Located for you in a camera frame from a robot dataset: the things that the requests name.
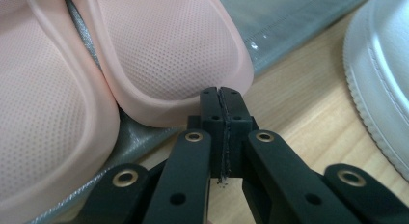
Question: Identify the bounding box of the pink rubber slipper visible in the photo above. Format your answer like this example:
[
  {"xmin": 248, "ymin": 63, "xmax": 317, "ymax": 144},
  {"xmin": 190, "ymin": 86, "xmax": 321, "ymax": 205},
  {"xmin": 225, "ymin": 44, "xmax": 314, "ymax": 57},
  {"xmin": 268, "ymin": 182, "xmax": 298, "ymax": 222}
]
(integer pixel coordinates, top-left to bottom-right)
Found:
[
  {"xmin": 0, "ymin": 0, "xmax": 121, "ymax": 224},
  {"xmin": 68, "ymin": 0, "xmax": 255, "ymax": 128}
]

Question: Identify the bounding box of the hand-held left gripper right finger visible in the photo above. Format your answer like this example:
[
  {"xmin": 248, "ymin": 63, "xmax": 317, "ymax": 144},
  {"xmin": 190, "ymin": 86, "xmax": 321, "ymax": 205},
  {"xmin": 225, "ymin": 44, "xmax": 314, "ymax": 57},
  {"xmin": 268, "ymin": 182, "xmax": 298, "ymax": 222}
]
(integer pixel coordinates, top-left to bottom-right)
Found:
[{"xmin": 218, "ymin": 86, "xmax": 260, "ymax": 183}]

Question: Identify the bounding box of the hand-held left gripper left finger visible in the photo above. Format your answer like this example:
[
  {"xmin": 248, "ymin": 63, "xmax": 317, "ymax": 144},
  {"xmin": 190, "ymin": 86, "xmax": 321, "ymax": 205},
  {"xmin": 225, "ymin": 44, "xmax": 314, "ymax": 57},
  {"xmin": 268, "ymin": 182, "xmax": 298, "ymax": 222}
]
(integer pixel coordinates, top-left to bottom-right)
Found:
[{"xmin": 187, "ymin": 86, "xmax": 227, "ymax": 182}]

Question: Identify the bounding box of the metal two-tier shoe rack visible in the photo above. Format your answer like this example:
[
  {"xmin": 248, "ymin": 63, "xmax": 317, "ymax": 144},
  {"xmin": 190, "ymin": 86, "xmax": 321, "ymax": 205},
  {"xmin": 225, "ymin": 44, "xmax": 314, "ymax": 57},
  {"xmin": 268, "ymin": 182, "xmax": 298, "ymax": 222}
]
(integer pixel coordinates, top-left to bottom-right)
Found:
[{"xmin": 28, "ymin": 0, "xmax": 380, "ymax": 224}]

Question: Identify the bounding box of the white lace-up sneaker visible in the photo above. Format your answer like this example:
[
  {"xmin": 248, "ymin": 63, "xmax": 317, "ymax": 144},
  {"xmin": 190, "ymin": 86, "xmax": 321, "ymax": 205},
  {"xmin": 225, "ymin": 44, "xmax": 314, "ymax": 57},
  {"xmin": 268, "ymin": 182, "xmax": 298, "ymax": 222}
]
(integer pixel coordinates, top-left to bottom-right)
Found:
[{"xmin": 341, "ymin": 0, "xmax": 409, "ymax": 182}]

